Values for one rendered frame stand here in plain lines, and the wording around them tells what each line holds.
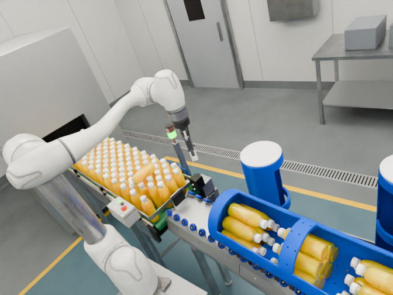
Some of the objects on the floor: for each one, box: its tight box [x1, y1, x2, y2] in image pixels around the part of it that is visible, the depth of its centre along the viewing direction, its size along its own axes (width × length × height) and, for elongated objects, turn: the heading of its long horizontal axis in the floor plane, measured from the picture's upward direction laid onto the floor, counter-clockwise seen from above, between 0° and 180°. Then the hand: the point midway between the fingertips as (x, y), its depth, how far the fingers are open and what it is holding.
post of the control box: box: [129, 223, 159, 265], centre depth 221 cm, size 4×4×100 cm
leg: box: [191, 246, 221, 295], centre depth 223 cm, size 6×6×63 cm
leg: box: [216, 262, 232, 286], centre depth 230 cm, size 6×6×63 cm
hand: (193, 154), depth 142 cm, fingers closed
